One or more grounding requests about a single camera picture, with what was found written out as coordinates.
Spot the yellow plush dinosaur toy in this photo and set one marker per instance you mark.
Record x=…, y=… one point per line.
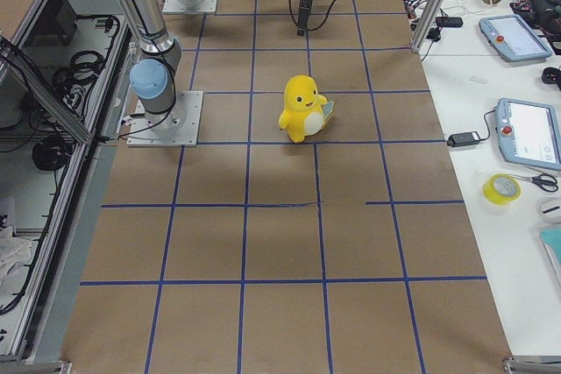
x=305, y=111

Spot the upper teach pendant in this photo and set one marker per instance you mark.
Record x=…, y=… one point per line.
x=513, y=38

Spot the teach pendant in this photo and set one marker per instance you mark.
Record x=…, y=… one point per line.
x=528, y=133
x=513, y=38

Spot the black power adapter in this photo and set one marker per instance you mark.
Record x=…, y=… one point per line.
x=462, y=139

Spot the lower teach pendant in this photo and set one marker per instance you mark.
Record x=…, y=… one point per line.
x=528, y=133

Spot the yellow tape roll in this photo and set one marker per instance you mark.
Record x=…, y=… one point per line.
x=501, y=189

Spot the black handled scissors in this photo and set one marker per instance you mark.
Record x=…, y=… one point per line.
x=546, y=182

